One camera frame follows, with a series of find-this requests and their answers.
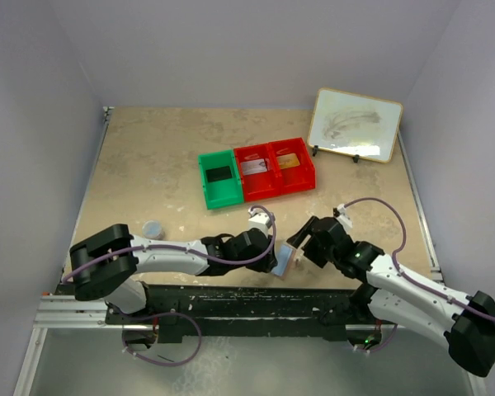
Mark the silver striped card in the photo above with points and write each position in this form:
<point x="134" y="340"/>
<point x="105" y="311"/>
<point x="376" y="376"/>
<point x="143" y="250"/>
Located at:
<point x="254" y="166"/>

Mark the right red plastic bin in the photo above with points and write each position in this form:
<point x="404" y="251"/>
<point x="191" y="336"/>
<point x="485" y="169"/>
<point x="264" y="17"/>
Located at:
<point x="296" y="169"/>

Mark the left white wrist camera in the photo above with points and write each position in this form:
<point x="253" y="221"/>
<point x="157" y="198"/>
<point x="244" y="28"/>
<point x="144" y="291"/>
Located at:
<point x="260" y="219"/>

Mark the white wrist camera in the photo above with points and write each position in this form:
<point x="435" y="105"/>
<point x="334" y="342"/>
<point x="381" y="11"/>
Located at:
<point x="340" y="214"/>
<point x="260" y="219"/>

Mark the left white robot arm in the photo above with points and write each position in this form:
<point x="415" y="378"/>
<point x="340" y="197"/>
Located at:
<point x="103" y="264"/>

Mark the red plastic bin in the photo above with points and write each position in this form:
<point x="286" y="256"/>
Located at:
<point x="296" y="169"/>
<point x="263" y="185"/>

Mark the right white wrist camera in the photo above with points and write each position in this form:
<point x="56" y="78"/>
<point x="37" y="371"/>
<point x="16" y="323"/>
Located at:
<point x="340" y="214"/>

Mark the black card in green bin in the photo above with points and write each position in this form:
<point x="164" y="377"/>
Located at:
<point x="218" y="174"/>

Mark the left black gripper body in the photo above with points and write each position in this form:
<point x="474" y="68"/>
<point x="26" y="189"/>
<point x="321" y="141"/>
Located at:
<point x="266" y="261"/>

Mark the pink leather card holder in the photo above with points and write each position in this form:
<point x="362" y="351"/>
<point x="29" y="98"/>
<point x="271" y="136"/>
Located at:
<point x="285" y="258"/>

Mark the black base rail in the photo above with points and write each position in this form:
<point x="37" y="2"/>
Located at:
<point x="176" y="312"/>

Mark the clear jar of paper clips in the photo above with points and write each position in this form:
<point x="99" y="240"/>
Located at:
<point x="153" y="229"/>

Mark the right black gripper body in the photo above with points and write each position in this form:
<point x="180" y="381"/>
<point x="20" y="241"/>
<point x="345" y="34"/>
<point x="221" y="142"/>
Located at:
<point x="310" y="238"/>

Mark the gold card in red bin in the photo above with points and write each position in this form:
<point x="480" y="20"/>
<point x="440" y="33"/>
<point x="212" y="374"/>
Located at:
<point x="287" y="161"/>

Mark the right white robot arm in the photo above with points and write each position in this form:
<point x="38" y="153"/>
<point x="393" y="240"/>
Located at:
<point x="462" y="324"/>

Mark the middle red plastic bin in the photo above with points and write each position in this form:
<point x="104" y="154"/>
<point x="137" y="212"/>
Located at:
<point x="263" y="185"/>

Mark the green plastic bin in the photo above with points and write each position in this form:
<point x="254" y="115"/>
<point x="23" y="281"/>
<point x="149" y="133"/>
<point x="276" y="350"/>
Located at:
<point x="225" y="193"/>

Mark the small framed whiteboard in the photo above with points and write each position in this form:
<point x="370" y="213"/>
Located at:
<point x="354" y="125"/>

